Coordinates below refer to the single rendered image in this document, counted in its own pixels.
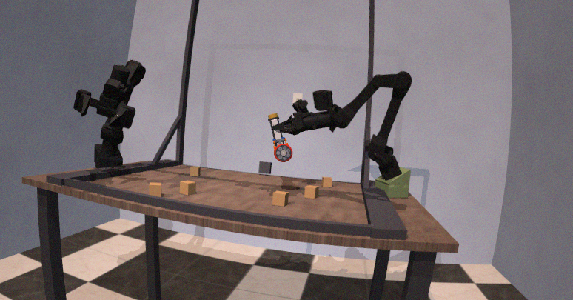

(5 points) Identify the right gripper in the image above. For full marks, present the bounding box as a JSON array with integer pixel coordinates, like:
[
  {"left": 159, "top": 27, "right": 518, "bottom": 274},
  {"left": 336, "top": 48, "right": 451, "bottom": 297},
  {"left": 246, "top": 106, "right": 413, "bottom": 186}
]
[{"left": 73, "top": 89, "right": 135, "bottom": 129}]

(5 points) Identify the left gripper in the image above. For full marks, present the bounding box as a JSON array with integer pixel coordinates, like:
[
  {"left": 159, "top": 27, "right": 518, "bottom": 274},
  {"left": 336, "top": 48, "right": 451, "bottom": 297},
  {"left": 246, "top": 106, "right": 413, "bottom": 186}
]
[{"left": 272, "top": 112, "right": 318, "bottom": 135}]

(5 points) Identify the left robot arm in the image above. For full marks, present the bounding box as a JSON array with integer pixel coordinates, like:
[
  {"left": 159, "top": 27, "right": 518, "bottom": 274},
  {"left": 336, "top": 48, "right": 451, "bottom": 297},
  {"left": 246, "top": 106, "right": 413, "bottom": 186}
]
[{"left": 292, "top": 71, "right": 412, "bottom": 181}]

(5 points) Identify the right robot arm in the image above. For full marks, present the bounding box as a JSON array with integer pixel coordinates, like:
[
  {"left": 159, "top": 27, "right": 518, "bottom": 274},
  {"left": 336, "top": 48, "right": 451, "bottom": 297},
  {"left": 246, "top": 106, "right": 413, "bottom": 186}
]
[{"left": 99, "top": 60, "right": 146, "bottom": 157}]

